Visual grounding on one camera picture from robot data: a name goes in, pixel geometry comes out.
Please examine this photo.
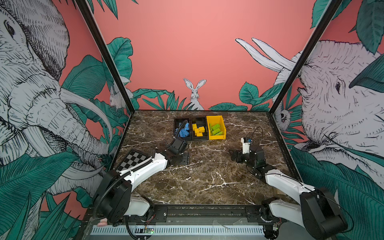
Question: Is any large blue lego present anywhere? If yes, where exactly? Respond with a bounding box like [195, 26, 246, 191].
[179, 129, 190, 138]

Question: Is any large green lego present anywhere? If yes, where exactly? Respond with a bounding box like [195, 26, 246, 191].
[212, 124, 221, 130]

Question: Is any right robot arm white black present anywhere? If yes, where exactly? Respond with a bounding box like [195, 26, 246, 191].
[229, 143, 349, 240]

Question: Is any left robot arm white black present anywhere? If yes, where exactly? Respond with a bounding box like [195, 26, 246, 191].
[92, 137, 189, 224]

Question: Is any left black bin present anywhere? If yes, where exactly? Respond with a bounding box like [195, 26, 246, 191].
[174, 118, 192, 141]

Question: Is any black bin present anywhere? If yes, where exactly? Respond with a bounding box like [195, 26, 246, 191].
[190, 117, 209, 141]
[174, 118, 192, 141]

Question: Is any middle black bin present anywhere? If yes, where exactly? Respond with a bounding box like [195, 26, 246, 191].
[190, 117, 209, 141]

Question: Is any yellow bin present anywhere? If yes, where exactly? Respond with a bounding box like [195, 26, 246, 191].
[206, 116, 227, 140]

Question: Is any checkerboard calibration plate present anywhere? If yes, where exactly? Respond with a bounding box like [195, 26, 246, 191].
[116, 149, 148, 172]

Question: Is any pink hourglass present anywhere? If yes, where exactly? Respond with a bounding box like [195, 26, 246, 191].
[97, 218, 108, 227]

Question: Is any black front rail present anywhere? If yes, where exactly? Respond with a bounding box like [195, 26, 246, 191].
[86, 204, 325, 224]

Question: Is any white slotted cable duct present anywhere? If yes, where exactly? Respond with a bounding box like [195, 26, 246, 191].
[89, 224, 265, 237]

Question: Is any right black frame post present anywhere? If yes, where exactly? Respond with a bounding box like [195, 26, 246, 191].
[269, 0, 343, 115]

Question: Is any black frame post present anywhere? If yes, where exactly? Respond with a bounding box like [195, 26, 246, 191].
[76, 0, 135, 115]
[269, 0, 343, 115]

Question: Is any left black frame post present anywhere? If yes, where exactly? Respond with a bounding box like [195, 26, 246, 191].
[76, 0, 135, 115]

